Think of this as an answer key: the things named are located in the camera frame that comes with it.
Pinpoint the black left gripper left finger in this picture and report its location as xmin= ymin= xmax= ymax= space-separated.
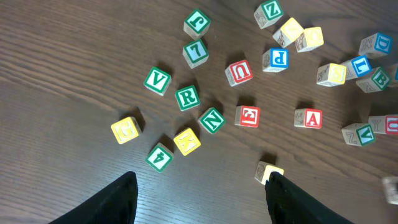
xmin=50 ymin=171 xmax=138 ymax=224

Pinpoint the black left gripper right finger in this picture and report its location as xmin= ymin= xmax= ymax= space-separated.
xmin=265 ymin=172 xmax=353 ymax=224

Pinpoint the yellow C block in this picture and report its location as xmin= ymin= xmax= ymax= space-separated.
xmin=254 ymin=161 xmax=284 ymax=185

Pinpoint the green 4 block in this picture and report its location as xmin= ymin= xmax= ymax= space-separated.
xmin=146 ymin=142 xmax=174 ymax=173

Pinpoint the yellow G block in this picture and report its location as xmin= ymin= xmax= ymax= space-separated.
xmin=111 ymin=116 xmax=142 ymax=144

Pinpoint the red A block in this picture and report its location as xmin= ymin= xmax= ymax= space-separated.
xmin=294 ymin=108 xmax=323 ymax=129

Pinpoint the yellow K block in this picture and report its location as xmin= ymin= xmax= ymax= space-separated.
xmin=174 ymin=128 xmax=201 ymax=156

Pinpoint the green V block centre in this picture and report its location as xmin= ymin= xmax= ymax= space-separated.
xmin=341 ymin=123 xmax=376 ymax=147

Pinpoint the green v block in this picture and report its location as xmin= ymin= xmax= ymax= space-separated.
xmin=144 ymin=67 xmax=172 ymax=96
xmin=341 ymin=123 xmax=376 ymax=147

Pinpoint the red E block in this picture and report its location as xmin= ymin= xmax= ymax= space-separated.
xmin=234 ymin=106 xmax=261 ymax=128

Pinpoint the green N block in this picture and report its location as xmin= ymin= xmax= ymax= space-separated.
xmin=198 ymin=107 xmax=226 ymax=134

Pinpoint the green R block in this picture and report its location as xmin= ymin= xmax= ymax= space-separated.
xmin=175 ymin=85 xmax=200 ymax=111

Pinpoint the red U block centre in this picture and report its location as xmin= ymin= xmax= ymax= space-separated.
xmin=368 ymin=114 xmax=398 ymax=135

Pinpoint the red u block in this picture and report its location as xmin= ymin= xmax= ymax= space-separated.
xmin=225 ymin=60 xmax=254 ymax=86
xmin=368 ymin=114 xmax=398 ymax=135

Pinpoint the green V block left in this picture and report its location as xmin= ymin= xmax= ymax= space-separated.
xmin=144 ymin=67 xmax=172 ymax=96

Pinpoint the yellow S block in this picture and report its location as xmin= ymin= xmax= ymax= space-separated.
xmin=317 ymin=63 xmax=347 ymax=87

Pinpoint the red U block left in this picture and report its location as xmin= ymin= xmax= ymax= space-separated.
xmin=225 ymin=60 xmax=254 ymax=86

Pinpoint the blue P block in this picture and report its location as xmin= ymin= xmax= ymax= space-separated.
xmin=262 ymin=48 xmax=289 ymax=73

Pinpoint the blue L block upper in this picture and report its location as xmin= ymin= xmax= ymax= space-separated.
xmin=341 ymin=55 xmax=372 ymax=81

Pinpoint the green B block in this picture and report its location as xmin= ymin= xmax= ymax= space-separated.
xmin=356 ymin=67 xmax=392 ymax=93

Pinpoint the yellow block upper right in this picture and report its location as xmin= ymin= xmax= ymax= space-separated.
xmin=295 ymin=27 xmax=324 ymax=53

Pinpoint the green 7 block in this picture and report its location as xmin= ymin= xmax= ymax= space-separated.
xmin=182 ymin=39 xmax=209 ymax=69

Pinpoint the yellow block upper left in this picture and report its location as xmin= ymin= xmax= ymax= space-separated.
xmin=272 ymin=17 xmax=304 ymax=48

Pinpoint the blue D block top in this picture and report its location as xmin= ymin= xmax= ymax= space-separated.
xmin=358 ymin=32 xmax=393 ymax=59

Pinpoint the green Z block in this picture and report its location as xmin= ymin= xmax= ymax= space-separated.
xmin=254 ymin=0 xmax=284 ymax=29

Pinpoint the green J block left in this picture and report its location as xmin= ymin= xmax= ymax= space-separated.
xmin=183 ymin=9 xmax=211 ymax=40

